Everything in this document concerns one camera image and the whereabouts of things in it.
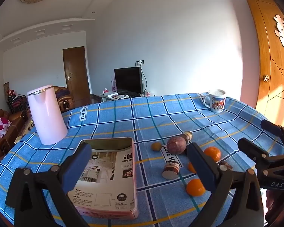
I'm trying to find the black power cable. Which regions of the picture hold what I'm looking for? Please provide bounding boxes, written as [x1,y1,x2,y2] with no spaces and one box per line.
[141,64,148,93]

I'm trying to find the pink metal tin box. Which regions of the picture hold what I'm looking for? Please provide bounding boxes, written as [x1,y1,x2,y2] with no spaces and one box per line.
[67,137,139,219]

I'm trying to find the dark brown wooden door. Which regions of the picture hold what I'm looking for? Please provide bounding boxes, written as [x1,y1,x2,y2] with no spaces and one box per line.
[62,46,91,107]

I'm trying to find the black television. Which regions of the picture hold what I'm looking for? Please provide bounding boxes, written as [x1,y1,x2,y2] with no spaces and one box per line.
[114,67,144,95]

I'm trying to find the dark stacked chairs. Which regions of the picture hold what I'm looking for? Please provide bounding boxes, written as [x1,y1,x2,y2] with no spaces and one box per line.
[6,95,30,114]

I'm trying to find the low television stand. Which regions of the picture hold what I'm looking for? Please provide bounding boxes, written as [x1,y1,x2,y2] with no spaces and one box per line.
[101,91,133,102]

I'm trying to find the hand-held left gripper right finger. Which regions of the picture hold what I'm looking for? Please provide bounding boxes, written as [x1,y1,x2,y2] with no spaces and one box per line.
[186,142,265,227]

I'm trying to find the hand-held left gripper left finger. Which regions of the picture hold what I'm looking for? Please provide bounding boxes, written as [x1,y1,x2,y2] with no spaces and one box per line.
[5,142,93,227]

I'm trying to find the purple passion fruit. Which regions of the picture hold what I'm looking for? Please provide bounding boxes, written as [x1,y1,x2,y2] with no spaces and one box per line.
[166,135,187,155]

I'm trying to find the light orange wooden door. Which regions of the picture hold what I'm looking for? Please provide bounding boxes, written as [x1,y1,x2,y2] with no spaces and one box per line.
[241,0,284,133]

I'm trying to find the brown leather sofa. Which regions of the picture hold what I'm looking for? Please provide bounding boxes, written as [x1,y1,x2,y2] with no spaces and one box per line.
[0,109,27,161]

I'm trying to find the printed paper leaflet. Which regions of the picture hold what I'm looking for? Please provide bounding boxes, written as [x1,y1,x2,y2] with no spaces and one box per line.
[72,149,136,212]

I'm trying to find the small wooden side table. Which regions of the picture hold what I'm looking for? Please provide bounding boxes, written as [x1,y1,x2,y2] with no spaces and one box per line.
[14,117,37,145]

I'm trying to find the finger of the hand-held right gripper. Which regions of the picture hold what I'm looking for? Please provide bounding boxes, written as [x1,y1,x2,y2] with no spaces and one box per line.
[261,120,284,155]
[238,138,275,171]

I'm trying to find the pink floral pillow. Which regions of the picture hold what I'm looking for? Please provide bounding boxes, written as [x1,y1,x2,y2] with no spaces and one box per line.
[0,118,12,138]

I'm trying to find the pink electric kettle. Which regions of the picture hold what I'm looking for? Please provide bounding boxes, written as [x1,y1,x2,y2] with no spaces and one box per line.
[27,85,68,145]

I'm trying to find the blue plaid tablecloth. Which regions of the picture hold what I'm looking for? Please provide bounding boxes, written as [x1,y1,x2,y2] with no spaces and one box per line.
[0,93,284,227]

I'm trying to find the white printed mug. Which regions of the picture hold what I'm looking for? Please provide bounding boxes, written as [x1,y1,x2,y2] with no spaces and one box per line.
[204,89,227,113]

